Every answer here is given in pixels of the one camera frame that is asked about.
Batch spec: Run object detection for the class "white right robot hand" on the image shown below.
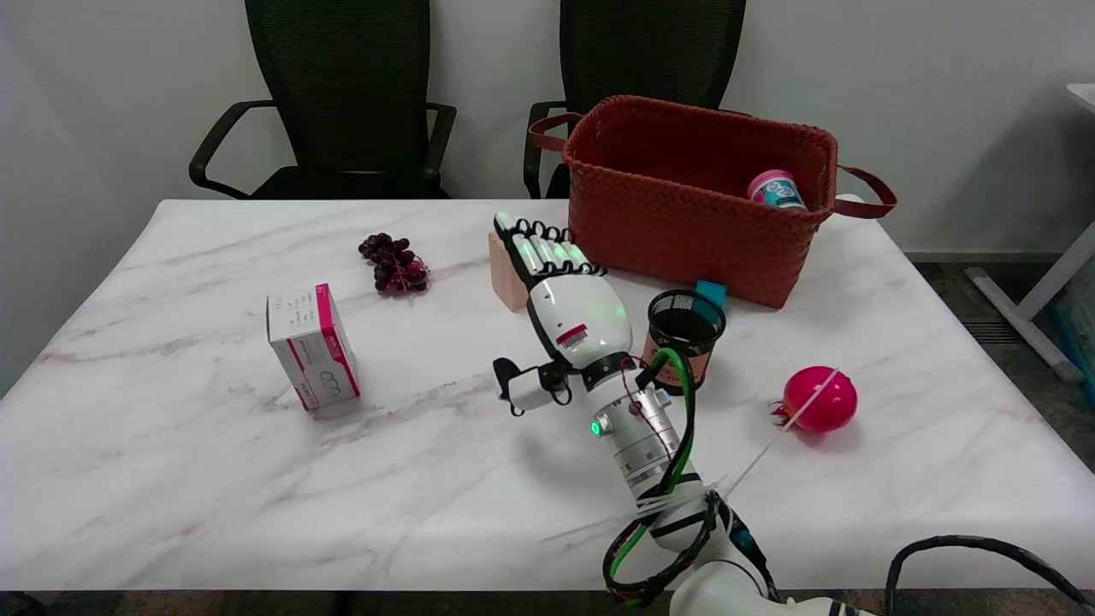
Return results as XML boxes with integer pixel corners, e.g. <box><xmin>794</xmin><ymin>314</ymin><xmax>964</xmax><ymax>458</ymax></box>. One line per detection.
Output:
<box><xmin>493</xmin><ymin>211</ymin><xmax>639</xmax><ymax>418</ymax></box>

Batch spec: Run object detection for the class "white pink paper box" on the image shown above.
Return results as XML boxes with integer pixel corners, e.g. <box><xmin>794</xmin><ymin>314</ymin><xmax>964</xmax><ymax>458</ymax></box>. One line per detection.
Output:
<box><xmin>266</xmin><ymin>283</ymin><xmax>362</xmax><ymax>412</ymax></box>

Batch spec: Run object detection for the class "peach pink rectangular block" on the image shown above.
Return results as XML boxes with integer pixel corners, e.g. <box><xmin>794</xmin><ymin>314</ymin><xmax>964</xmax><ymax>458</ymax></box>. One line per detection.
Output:
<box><xmin>488</xmin><ymin>231</ymin><xmax>532</xmax><ymax>313</ymax></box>

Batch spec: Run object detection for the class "black mesh pen holder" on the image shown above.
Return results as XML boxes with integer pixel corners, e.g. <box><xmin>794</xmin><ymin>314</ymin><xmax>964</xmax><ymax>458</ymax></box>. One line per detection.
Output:
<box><xmin>640</xmin><ymin>289</ymin><xmax>727</xmax><ymax>397</ymax></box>

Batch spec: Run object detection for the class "red woven basket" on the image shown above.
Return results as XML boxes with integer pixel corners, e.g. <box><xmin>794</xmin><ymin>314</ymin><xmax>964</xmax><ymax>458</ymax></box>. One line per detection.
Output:
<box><xmin>528</xmin><ymin>94</ymin><xmax>898</xmax><ymax>310</ymax></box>

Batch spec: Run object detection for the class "dark purple grape bunch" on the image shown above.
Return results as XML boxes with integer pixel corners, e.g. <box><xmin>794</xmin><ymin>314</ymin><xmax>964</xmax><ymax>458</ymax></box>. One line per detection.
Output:
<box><xmin>358</xmin><ymin>232</ymin><xmax>431</xmax><ymax>297</ymax></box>

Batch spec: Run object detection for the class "white zip tie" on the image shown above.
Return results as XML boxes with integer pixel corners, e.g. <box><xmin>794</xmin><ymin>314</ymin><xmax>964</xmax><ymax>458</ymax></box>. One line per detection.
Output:
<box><xmin>723</xmin><ymin>368</ymin><xmax>843</xmax><ymax>501</ymax></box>

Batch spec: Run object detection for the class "pink lidded teal cup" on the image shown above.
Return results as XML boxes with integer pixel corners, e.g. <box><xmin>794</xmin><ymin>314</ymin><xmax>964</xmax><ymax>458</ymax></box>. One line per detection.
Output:
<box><xmin>747</xmin><ymin>169</ymin><xmax>809</xmax><ymax>212</ymax></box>

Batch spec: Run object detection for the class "pink plastic ball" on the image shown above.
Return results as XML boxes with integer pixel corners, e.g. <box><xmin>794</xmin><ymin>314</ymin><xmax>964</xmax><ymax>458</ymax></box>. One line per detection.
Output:
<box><xmin>772</xmin><ymin>366</ymin><xmax>859</xmax><ymax>435</ymax></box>

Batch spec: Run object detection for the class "black mesh office chair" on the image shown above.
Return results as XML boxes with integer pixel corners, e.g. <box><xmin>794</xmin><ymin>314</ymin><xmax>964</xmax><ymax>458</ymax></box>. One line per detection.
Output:
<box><xmin>524</xmin><ymin>0</ymin><xmax>747</xmax><ymax>200</ymax></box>
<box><xmin>188</xmin><ymin>0</ymin><xmax>458</xmax><ymax>200</ymax></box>

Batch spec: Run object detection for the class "white side desk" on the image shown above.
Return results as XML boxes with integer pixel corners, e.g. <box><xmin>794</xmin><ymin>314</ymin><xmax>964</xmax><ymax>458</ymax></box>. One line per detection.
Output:
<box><xmin>965</xmin><ymin>83</ymin><xmax>1095</xmax><ymax>384</ymax></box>

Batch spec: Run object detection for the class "blue storage bin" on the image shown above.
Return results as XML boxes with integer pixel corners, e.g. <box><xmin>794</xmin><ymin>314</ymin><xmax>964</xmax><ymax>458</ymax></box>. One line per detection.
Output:
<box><xmin>1052</xmin><ymin>257</ymin><xmax>1095</xmax><ymax>405</ymax></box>

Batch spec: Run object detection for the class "green black cable bundle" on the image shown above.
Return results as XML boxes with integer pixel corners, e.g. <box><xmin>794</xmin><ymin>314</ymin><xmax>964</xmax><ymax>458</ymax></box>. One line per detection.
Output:
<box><xmin>602</xmin><ymin>346</ymin><xmax>730</xmax><ymax>610</ymax></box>

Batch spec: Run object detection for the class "thick black cable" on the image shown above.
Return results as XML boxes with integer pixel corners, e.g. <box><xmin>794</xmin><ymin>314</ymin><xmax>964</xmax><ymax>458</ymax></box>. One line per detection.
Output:
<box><xmin>885</xmin><ymin>535</ymin><xmax>1095</xmax><ymax>616</ymax></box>

